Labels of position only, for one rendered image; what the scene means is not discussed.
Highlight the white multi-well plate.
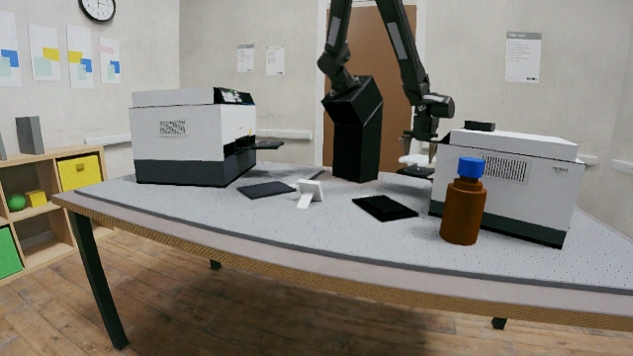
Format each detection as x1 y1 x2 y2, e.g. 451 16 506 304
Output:
399 154 436 166

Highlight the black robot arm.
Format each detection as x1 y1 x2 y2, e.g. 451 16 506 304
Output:
316 0 455 134

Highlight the brown bottle with blue cap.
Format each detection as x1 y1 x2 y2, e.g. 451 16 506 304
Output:
439 157 488 246

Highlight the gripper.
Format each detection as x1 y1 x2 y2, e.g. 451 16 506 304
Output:
399 115 439 164

